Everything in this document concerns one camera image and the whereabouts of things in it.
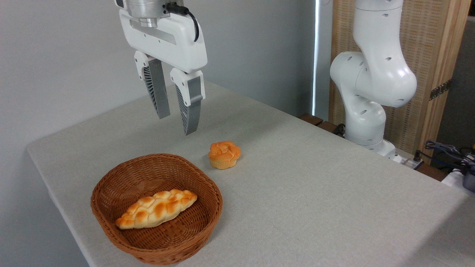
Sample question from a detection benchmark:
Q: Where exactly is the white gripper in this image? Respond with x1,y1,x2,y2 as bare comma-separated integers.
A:
118,9,208,136

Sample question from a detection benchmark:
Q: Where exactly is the round orange bread roll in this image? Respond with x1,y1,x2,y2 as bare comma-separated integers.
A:
208,141,242,170

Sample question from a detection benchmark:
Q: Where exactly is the braided long bread loaf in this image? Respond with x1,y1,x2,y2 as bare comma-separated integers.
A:
115,189,198,230

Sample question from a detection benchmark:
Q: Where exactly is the brown wooden board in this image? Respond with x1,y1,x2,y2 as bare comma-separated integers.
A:
298,113,324,126
317,121,346,138

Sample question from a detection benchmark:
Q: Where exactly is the brown wicker basket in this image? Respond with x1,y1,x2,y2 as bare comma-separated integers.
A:
91,153,223,266

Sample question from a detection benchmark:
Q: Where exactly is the wood framed woven screen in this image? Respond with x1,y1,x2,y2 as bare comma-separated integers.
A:
329,0,472,165

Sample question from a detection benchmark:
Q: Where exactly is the dark metal screen hinge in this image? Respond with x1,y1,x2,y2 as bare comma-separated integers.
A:
429,79,452,101

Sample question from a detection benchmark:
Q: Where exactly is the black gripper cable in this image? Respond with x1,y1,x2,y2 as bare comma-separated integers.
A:
165,3,200,43

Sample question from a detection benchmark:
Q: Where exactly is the black cable bundle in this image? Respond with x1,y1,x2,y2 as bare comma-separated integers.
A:
424,140,475,169

